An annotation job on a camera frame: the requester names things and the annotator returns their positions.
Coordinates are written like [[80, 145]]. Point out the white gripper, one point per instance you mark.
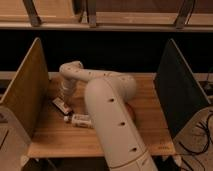
[[68, 87]]

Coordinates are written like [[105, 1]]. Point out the brown white eraser bar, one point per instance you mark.
[[59, 103]]

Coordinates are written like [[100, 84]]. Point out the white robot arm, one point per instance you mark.
[[105, 96]]

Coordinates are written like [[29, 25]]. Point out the white plastic bottle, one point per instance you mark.
[[78, 120]]

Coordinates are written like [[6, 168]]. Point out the left wooden divider panel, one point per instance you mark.
[[21, 103]]

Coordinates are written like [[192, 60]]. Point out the right dark divider panel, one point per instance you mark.
[[178, 91]]

